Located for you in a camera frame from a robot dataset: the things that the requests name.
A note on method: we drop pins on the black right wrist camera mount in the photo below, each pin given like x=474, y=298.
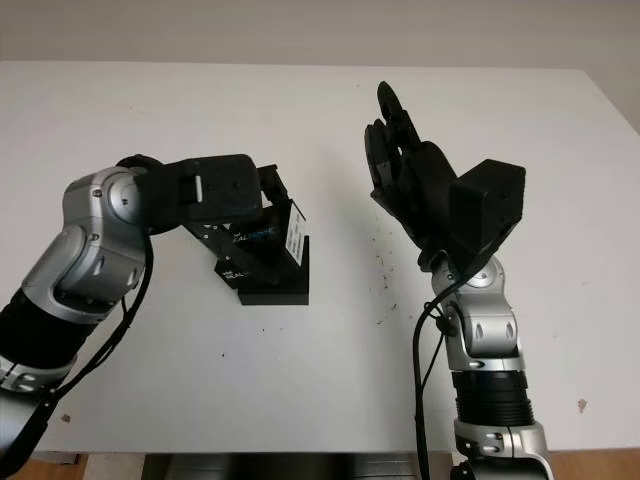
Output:
x=490, y=210

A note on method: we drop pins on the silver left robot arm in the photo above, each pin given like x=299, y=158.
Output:
x=75, y=280

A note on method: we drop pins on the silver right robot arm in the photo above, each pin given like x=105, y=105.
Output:
x=490, y=360

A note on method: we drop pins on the black RealSense box lid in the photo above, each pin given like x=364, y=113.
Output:
x=270, y=240

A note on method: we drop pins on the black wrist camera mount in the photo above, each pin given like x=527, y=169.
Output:
x=490, y=210
x=205, y=190

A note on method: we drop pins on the black camera box base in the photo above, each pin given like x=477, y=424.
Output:
x=280, y=295

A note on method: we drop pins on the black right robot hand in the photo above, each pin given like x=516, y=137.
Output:
x=425, y=190

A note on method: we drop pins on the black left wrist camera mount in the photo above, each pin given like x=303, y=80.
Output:
x=205, y=190

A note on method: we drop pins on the grey robot torso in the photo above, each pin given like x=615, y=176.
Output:
x=295, y=467

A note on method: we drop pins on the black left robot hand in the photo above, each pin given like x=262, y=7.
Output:
x=240, y=255

